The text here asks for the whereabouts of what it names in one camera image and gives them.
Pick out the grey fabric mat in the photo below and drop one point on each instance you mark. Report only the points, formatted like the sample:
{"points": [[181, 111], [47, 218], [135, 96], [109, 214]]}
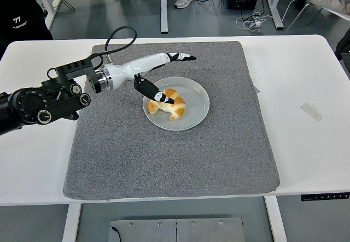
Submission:
{"points": [[164, 157]]}

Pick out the white table leg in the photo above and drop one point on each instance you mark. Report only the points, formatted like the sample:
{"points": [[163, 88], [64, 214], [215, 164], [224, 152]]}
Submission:
{"points": [[274, 220], [71, 223]]}

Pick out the grey metal plate with screws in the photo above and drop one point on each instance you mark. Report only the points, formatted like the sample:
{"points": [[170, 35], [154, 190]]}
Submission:
{"points": [[147, 232]]}

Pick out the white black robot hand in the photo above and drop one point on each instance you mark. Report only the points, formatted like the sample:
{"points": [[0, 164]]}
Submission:
{"points": [[136, 64]]}

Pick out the golden croissant bread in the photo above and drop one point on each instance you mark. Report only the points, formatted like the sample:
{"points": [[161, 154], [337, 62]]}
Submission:
{"points": [[179, 108]]}

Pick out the person's foot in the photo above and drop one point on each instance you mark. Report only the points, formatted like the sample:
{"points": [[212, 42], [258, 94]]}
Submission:
{"points": [[183, 1]]}

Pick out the person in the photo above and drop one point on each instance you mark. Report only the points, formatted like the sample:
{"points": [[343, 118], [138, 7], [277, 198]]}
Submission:
{"points": [[19, 9]]}

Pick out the grey tape strip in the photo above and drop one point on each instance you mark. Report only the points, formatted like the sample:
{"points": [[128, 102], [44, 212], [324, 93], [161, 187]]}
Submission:
{"points": [[310, 111]]}

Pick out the black table control panel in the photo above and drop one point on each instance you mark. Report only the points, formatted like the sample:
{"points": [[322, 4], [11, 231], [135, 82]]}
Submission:
{"points": [[322, 197]]}

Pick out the white power strip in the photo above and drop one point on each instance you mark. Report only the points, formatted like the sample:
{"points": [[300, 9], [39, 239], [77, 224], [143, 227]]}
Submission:
{"points": [[57, 2]]}

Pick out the grey round plate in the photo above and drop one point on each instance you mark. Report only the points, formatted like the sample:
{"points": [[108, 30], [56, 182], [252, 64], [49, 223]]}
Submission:
{"points": [[194, 94]]}

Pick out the grey chair legs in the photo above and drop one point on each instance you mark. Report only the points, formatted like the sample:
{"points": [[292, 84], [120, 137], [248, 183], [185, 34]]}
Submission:
{"points": [[299, 18]]}

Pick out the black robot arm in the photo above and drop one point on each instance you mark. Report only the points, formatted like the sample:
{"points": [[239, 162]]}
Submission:
{"points": [[30, 105]]}

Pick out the black bag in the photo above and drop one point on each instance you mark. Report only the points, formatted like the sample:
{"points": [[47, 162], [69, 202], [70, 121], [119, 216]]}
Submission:
{"points": [[344, 45]]}

